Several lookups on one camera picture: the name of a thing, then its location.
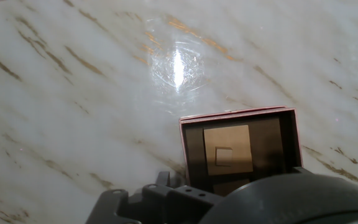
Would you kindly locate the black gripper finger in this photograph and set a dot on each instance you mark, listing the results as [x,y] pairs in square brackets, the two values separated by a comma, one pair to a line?
[163,179]

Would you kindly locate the small wooden cube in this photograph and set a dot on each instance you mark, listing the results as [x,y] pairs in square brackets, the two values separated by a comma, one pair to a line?
[223,156]

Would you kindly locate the medium wooden block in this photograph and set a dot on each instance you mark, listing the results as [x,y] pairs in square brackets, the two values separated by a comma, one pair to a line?
[228,187]

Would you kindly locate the large wooden block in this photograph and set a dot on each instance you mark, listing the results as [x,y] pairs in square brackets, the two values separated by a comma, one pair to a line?
[228,137]

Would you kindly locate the pink gift box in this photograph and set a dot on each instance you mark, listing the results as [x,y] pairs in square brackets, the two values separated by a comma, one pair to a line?
[238,114]

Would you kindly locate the black metal mounting bracket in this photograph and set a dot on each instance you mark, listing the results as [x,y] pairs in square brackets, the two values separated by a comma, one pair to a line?
[179,202]

